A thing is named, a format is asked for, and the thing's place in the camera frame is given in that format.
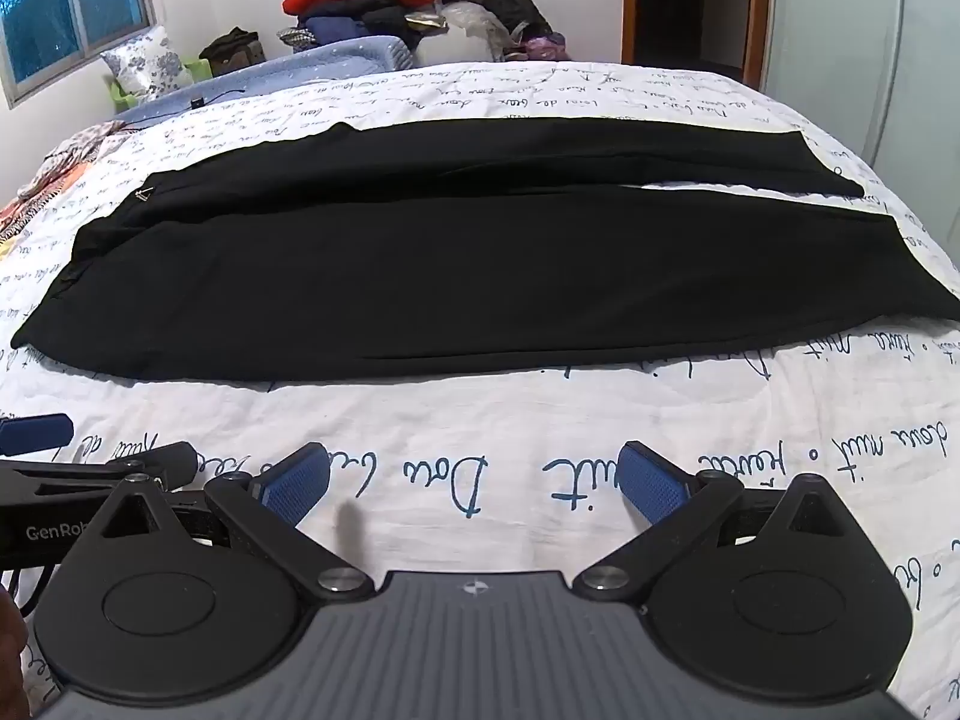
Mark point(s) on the white bedspread with blue writing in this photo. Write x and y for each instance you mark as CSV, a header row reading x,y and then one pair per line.
x,y
515,472

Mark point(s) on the black backpack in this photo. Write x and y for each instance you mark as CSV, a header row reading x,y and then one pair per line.
x,y
530,35

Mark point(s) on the colourful patterned cloth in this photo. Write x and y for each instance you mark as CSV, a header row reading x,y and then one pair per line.
x,y
60,169

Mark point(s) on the wooden door frame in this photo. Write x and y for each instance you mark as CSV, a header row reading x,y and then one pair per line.
x,y
724,36

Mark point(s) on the window with blue glass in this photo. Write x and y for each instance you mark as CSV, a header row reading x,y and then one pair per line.
x,y
45,39

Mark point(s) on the dark bag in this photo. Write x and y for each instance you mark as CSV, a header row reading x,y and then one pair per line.
x,y
235,50

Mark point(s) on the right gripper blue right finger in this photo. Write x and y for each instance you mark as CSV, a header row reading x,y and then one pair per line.
x,y
682,510

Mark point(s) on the white floral pillow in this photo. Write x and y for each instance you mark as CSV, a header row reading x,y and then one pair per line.
x,y
144,60

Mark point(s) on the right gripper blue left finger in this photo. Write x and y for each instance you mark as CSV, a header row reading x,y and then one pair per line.
x,y
263,513

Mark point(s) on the black pants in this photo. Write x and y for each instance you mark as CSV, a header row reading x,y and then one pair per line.
x,y
453,247

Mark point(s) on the white wardrobe door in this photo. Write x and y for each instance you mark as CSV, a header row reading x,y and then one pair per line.
x,y
882,77

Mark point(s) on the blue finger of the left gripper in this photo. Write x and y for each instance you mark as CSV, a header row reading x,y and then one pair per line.
x,y
21,436
173,465

